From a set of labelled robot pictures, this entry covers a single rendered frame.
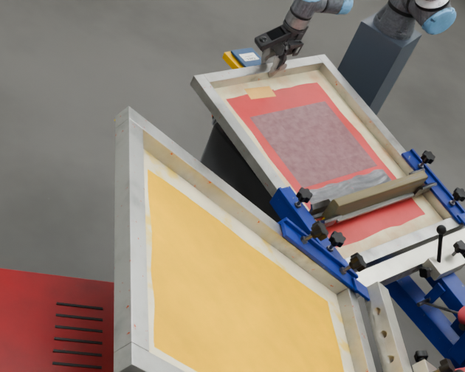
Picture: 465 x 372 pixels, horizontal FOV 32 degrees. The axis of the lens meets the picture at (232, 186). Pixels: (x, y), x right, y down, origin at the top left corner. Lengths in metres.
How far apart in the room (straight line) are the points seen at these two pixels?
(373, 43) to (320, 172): 0.67
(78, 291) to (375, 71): 1.60
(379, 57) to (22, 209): 1.58
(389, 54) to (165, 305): 1.81
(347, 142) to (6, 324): 1.37
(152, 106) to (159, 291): 2.86
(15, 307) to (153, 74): 2.79
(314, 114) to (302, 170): 0.29
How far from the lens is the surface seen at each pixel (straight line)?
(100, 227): 3.49
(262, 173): 2.38
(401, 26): 3.00
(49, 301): 1.80
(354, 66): 3.07
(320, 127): 2.68
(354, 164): 2.63
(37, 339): 1.74
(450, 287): 2.36
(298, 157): 2.53
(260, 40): 2.60
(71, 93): 4.13
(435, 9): 2.82
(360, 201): 2.38
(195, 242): 1.56
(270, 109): 2.64
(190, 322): 1.42
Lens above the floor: 2.52
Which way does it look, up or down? 40 degrees down
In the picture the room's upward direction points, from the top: 24 degrees clockwise
